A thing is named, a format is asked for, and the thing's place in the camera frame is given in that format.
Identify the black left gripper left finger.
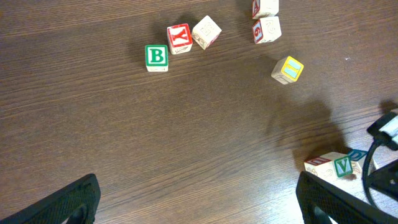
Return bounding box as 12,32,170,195
1,174,101,224

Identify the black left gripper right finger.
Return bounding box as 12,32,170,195
296,171,397,224

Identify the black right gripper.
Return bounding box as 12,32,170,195
369,160,397,201

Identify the wooden block number 8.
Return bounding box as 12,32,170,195
304,152,347,182

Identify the ice cream picture wooden block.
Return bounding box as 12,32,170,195
348,149,379,178

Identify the green V wooden block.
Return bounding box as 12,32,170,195
334,156,353,178

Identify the yellow H wooden block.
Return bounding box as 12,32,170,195
271,56,304,85

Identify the green B wooden block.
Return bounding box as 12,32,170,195
145,45,169,72

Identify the wooden block number 2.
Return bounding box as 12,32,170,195
252,16,282,44

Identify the red Y wooden block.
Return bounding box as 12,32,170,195
167,24,193,55

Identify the red A wooden block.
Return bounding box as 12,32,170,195
252,0,279,19

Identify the wooden block number 5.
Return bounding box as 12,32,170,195
192,16,222,50

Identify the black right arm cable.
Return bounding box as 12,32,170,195
361,138,386,209

